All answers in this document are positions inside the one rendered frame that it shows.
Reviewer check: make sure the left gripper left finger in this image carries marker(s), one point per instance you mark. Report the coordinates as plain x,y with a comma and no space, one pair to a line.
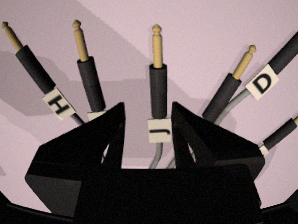
86,143

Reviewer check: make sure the black and gold jack plug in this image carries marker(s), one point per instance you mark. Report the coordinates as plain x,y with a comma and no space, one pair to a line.
279,135
227,88
89,76
55,99
266,78
159,127

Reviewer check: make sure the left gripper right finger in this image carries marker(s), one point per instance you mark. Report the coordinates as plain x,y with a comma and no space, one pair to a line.
212,145

